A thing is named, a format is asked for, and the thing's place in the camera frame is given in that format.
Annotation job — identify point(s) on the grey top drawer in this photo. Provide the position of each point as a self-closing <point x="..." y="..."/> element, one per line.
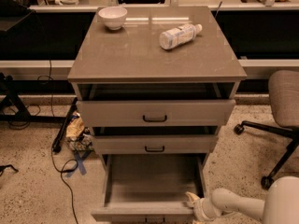
<point x="155" y="113"/>

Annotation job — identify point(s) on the blue tape cross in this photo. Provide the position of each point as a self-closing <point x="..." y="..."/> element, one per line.
<point x="80" y="157"/>

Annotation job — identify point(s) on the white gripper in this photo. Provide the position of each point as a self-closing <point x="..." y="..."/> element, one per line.
<point x="205" y="208"/>

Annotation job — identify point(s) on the grey bottom drawer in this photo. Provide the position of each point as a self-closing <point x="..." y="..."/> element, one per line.
<point x="150" y="188"/>

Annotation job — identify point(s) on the grey drawer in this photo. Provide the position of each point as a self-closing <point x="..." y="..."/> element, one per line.
<point x="154" y="144"/>
<point x="155" y="113"/>
<point x="150" y="188"/>

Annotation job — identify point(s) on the grey middle drawer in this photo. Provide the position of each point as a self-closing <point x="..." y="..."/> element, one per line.
<point x="154" y="144"/>

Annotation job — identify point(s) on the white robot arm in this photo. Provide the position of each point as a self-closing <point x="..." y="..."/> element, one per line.
<point x="281" y="205"/>

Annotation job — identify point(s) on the black power strip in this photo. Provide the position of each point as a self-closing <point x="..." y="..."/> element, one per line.
<point x="56" y="147"/>

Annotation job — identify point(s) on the white ceramic bowl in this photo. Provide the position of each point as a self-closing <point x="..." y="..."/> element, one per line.
<point x="113" y="17"/>

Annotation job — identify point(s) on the grey office chair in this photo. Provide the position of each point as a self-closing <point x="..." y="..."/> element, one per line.
<point x="283" y="88"/>

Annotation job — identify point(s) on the black desk leg frame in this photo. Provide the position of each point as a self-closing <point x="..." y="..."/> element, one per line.
<point x="22" y="114"/>

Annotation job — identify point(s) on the white plastic bottle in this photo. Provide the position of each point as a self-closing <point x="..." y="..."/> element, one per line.
<point x="180" y="35"/>

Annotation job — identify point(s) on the grey drawer cabinet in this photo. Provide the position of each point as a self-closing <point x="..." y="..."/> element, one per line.
<point x="130" y="65"/>

